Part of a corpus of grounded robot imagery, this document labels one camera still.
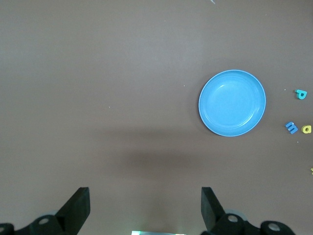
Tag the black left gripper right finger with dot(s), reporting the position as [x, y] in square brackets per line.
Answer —
[214, 213]

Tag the teal foam letter p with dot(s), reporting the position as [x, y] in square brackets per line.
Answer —
[301, 94]

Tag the yellow foam letter a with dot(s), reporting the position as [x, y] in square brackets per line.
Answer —
[306, 129]

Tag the blue foam letter m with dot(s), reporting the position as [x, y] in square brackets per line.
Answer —
[291, 127]

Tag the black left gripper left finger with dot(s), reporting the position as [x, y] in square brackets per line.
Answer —
[73, 213]

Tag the blue plate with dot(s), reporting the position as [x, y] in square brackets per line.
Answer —
[232, 102]

